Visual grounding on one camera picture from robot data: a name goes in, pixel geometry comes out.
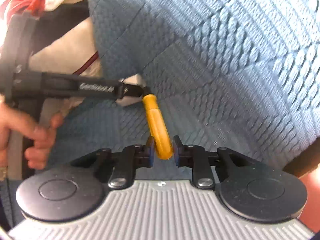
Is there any white usb wall charger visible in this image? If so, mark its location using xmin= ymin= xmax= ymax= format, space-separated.
xmin=116 ymin=74 xmax=146 ymax=107

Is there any red pink box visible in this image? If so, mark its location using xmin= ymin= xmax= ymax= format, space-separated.
xmin=299 ymin=165 xmax=320 ymax=232

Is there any yellow handled screwdriver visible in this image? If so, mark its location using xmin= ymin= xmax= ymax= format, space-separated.
xmin=142 ymin=86 xmax=173 ymax=160

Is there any blue textured sofa cushion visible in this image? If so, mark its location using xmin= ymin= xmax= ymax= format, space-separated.
xmin=7 ymin=0 xmax=320 ymax=221

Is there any beige red black blanket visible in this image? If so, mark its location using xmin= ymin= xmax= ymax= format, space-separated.
xmin=0 ymin=0 xmax=106 ymax=120

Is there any person left hand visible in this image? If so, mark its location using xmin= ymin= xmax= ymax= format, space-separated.
xmin=1 ymin=102 xmax=63 ymax=180

